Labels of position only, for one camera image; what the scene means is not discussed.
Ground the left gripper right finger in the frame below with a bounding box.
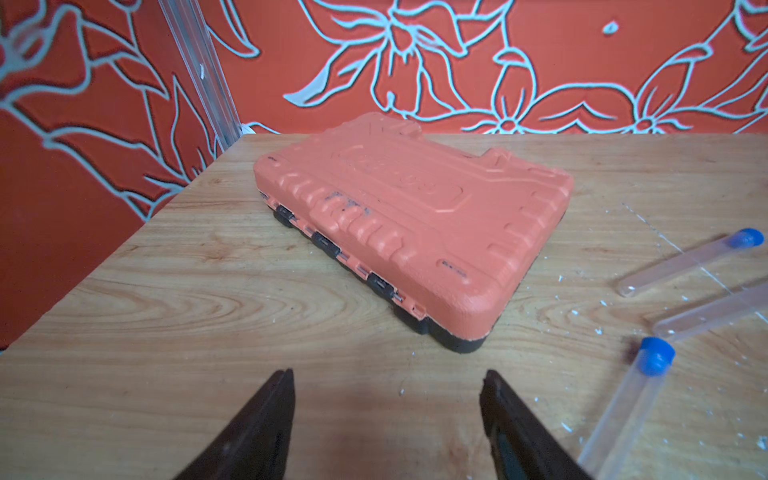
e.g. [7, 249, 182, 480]
[479, 370, 590, 480]

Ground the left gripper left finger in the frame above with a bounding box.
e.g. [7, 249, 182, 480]
[176, 369, 296, 479]

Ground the clear test tube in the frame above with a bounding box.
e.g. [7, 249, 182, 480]
[616, 233, 752, 298]
[578, 352, 670, 479]
[652, 283, 767, 343]

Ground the blue stopper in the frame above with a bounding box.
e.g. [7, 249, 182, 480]
[727, 228, 765, 250]
[635, 337, 676, 377]

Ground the orange plastic tool case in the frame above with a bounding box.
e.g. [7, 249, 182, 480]
[253, 112, 574, 353]

